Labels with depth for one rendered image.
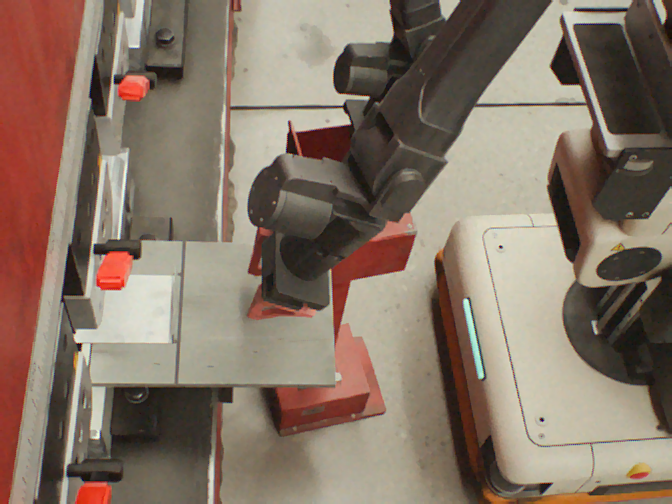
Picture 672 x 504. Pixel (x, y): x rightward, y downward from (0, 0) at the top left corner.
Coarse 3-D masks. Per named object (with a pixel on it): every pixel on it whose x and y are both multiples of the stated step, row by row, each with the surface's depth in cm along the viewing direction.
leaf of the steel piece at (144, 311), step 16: (176, 272) 100; (128, 288) 100; (144, 288) 101; (160, 288) 101; (176, 288) 100; (112, 304) 99; (128, 304) 99; (144, 304) 100; (160, 304) 100; (176, 304) 100; (112, 320) 98; (128, 320) 98; (144, 320) 99; (160, 320) 99; (80, 336) 97; (96, 336) 97; (112, 336) 97; (128, 336) 97; (144, 336) 98; (160, 336) 98
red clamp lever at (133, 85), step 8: (128, 72) 89; (136, 72) 89; (144, 72) 89; (152, 72) 90; (120, 80) 89; (128, 80) 83; (136, 80) 84; (144, 80) 86; (152, 80) 89; (120, 88) 82; (128, 88) 82; (136, 88) 82; (144, 88) 83; (152, 88) 90; (120, 96) 82; (128, 96) 82; (136, 96) 82
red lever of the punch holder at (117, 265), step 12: (108, 240) 79; (120, 240) 79; (132, 240) 79; (96, 252) 79; (108, 252) 78; (120, 252) 76; (132, 252) 79; (108, 264) 73; (120, 264) 73; (132, 264) 76; (108, 276) 71; (120, 276) 71; (108, 288) 71; (120, 288) 72
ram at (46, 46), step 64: (0, 0) 48; (64, 0) 66; (0, 64) 48; (64, 64) 66; (0, 128) 49; (64, 128) 67; (0, 192) 49; (0, 256) 49; (64, 256) 68; (0, 320) 50; (0, 384) 50; (0, 448) 50
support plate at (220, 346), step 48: (144, 240) 104; (192, 288) 102; (240, 288) 102; (192, 336) 98; (240, 336) 99; (288, 336) 100; (96, 384) 95; (144, 384) 95; (192, 384) 96; (240, 384) 96; (288, 384) 97
